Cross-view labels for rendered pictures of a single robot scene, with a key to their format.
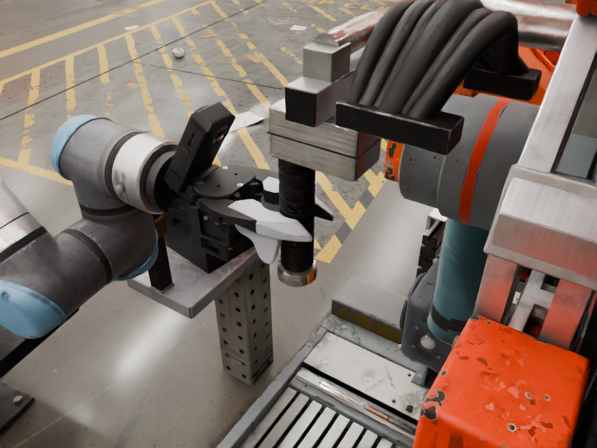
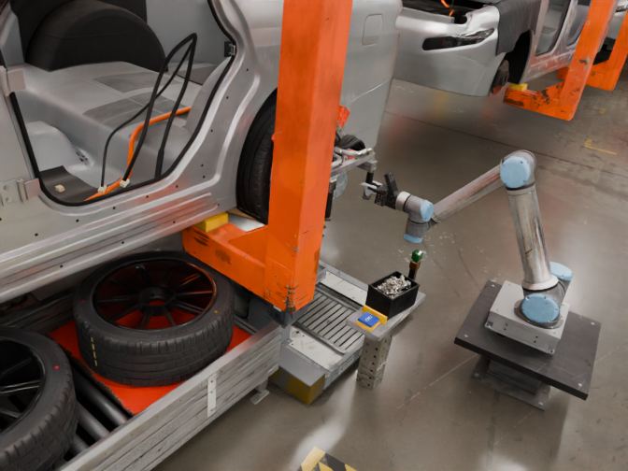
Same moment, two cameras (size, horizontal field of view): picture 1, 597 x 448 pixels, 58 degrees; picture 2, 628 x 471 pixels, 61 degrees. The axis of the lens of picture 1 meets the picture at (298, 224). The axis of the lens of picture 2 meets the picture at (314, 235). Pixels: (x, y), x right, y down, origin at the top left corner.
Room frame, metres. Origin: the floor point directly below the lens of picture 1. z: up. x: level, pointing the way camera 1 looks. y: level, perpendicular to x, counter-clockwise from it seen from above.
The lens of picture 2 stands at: (2.89, -0.17, 1.92)
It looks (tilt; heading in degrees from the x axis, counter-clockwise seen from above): 30 degrees down; 182
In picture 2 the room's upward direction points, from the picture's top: 7 degrees clockwise
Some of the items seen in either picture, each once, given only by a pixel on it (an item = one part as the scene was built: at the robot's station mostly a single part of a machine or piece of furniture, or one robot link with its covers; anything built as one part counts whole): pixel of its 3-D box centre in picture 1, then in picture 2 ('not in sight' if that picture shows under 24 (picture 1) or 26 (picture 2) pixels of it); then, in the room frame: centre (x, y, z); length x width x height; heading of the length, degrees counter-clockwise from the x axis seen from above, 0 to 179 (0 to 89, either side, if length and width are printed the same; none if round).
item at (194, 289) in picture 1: (228, 239); (387, 308); (0.94, 0.15, 0.44); 0.43 x 0.17 x 0.03; 147
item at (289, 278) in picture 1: (297, 215); (368, 183); (0.46, 0.00, 0.83); 0.04 x 0.04 x 0.16
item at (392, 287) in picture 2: (220, 212); (392, 293); (0.92, 0.16, 0.51); 0.20 x 0.14 x 0.13; 138
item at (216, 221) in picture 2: not in sight; (207, 217); (0.80, -0.73, 0.71); 0.14 x 0.14 x 0.05; 57
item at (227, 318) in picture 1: (243, 308); (376, 349); (0.96, 0.13, 0.21); 0.10 x 0.10 x 0.42; 57
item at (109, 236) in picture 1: (115, 232); (415, 228); (0.61, 0.25, 0.69); 0.12 x 0.09 x 0.12; 153
